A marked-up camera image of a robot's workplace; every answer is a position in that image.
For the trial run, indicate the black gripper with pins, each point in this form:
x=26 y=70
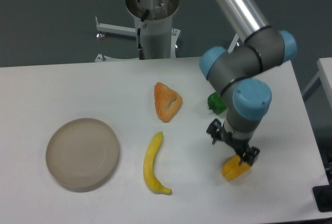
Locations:
x=236 y=139

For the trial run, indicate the green bell pepper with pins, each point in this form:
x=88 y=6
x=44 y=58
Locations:
x=216 y=104

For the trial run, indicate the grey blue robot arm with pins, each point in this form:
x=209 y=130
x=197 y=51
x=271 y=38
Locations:
x=231 y=73

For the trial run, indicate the yellow bell pepper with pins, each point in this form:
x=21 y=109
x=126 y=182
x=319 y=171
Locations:
x=234 y=168

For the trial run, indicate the orange bread piece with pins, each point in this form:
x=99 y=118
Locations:
x=167 y=102

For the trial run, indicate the yellow banana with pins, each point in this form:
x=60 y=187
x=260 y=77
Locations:
x=151 y=180

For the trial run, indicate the black device at edge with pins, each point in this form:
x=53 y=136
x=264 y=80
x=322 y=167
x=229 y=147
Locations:
x=322 y=195

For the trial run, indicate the white side table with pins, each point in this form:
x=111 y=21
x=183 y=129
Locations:
x=321 y=78

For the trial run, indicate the beige round plate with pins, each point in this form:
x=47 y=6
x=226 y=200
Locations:
x=82 y=154

